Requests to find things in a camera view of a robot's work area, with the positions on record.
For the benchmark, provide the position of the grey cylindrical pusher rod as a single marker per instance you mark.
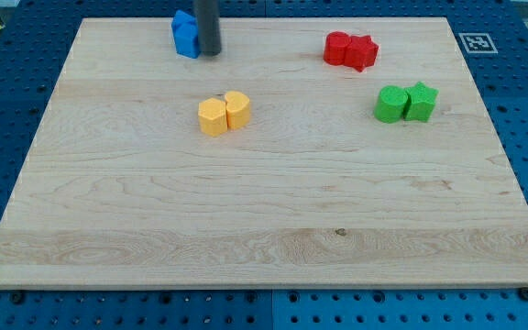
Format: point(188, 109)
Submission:
point(207, 19)

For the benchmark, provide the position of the blue block front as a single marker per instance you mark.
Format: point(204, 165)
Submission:
point(186, 40)

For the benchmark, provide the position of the blue block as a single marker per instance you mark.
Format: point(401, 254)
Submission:
point(181, 18)
point(186, 40)

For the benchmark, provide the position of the yellow heart block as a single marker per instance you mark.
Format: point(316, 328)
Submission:
point(238, 109)

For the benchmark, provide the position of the yellow pentagon block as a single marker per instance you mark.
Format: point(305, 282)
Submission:
point(212, 117)

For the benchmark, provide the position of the red cylinder block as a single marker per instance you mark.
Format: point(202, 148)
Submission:
point(335, 47)

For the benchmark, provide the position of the red star block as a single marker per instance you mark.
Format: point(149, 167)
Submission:
point(361, 52)

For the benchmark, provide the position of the green cylinder block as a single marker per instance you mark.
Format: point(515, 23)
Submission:
point(390, 104)

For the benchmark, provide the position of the wooden board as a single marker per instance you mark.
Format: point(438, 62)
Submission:
point(121, 190)

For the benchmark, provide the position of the green star block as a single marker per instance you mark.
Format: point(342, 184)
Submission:
point(421, 102)

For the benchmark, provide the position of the white fiducial marker tag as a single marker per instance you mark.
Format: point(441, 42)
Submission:
point(477, 43)

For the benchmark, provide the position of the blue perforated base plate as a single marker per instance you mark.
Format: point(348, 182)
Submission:
point(33, 47)

